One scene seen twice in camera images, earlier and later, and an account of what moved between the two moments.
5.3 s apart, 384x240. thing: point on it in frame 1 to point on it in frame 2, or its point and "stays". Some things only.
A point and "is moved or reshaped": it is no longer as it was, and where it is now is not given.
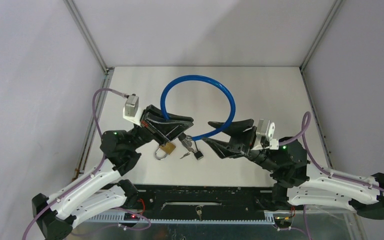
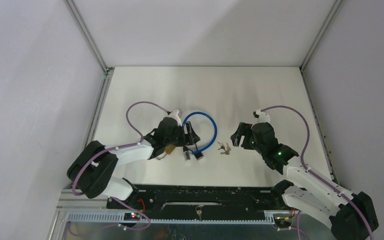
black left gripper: x=163 y=131 to x=189 y=138
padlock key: x=198 y=209 stays
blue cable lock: x=179 y=79 to x=215 y=131
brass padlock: x=168 y=148 stays
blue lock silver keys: x=185 y=155 is moved or reshaped
